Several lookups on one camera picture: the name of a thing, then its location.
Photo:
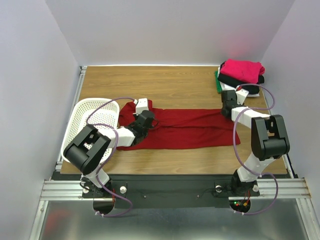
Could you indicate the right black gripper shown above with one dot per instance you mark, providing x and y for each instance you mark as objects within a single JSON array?
[{"x": 229, "y": 96}]

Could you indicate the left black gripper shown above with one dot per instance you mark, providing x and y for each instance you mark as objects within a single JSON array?
[{"x": 150, "y": 127}]

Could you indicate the dark red t shirt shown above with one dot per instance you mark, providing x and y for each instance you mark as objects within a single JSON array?
[{"x": 178, "y": 129}]

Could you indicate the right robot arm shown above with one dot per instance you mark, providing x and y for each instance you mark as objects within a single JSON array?
[{"x": 268, "y": 139}]

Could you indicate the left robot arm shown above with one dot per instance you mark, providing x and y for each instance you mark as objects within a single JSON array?
[{"x": 85, "y": 144}]

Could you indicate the green folded t shirt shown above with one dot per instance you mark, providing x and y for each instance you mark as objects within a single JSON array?
[{"x": 218, "y": 84}]

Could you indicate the black folded t shirt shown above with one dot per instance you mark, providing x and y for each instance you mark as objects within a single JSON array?
[{"x": 233, "y": 82}]

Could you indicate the pink folded t shirt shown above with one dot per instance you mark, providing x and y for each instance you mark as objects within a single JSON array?
[{"x": 243, "y": 70}]

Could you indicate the white perforated plastic basket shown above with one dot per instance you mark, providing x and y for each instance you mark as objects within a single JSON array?
[{"x": 92, "y": 111}]

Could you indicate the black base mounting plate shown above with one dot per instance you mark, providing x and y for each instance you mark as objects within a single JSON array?
[{"x": 150, "y": 191}]

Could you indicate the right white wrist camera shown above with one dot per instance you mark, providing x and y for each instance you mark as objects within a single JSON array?
[{"x": 241, "y": 95}]

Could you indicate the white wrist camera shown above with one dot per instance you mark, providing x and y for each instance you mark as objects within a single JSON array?
[
  {"x": 241, "y": 95},
  {"x": 141, "y": 105}
]

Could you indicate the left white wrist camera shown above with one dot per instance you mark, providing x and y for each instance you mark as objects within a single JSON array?
[{"x": 141, "y": 105}]

